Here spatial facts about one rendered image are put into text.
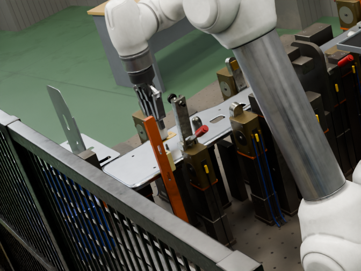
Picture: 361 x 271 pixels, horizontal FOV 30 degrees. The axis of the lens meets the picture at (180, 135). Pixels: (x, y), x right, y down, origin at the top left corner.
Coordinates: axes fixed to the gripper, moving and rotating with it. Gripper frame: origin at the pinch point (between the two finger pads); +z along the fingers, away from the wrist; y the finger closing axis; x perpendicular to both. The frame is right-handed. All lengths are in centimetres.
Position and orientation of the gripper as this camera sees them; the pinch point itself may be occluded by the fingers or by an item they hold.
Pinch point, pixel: (159, 127)
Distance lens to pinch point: 206.0
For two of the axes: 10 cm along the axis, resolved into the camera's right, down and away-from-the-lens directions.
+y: -5.5, -2.4, 8.0
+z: 2.7, 8.6, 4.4
